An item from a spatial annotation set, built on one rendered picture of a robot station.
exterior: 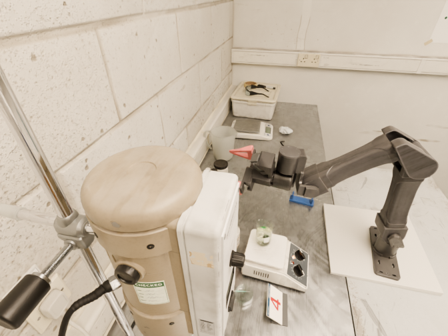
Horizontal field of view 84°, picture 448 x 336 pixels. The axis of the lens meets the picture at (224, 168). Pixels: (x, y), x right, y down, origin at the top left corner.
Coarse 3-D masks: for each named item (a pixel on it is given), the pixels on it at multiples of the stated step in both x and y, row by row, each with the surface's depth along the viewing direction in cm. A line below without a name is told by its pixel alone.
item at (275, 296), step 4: (272, 288) 73; (272, 292) 72; (276, 292) 73; (280, 292) 74; (272, 296) 71; (276, 296) 72; (280, 296) 73; (272, 300) 70; (276, 300) 71; (280, 300) 72; (272, 304) 69; (276, 304) 70; (280, 304) 71; (272, 308) 69; (276, 308) 70; (280, 308) 70; (272, 312) 68; (276, 312) 69; (280, 312) 70; (272, 316) 67; (276, 316) 68; (280, 316) 69; (280, 320) 68
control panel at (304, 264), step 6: (294, 246) 82; (294, 252) 80; (306, 258) 81; (288, 264) 75; (294, 264) 77; (300, 264) 78; (306, 264) 79; (288, 270) 74; (306, 270) 77; (294, 276) 74; (306, 276) 76; (300, 282) 73; (306, 282) 74
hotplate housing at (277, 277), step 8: (248, 240) 83; (288, 248) 80; (288, 256) 78; (248, 264) 75; (256, 264) 75; (248, 272) 77; (256, 272) 76; (264, 272) 75; (272, 272) 73; (280, 272) 73; (264, 280) 77; (272, 280) 76; (280, 280) 74; (288, 280) 73; (296, 280) 73; (296, 288) 74; (304, 288) 73
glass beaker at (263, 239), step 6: (258, 222) 77; (264, 222) 78; (270, 222) 77; (258, 228) 74; (270, 228) 78; (258, 234) 75; (264, 234) 74; (270, 234) 75; (258, 240) 77; (264, 240) 76; (270, 240) 77; (264, 246) 77
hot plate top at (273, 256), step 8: (272, 240) 80; (280, 240) 80; (248, 248) 77; (256, 248) 77; (264, 248) 77; (272, 248) 77; (280, 248) 77; (248, 256) 75; (256, 256) 75; (264, 256) 75; (272, 256) 75; (280, 256) 75; (264, 264) 73; (272, 264) 73; (280, 264) 73
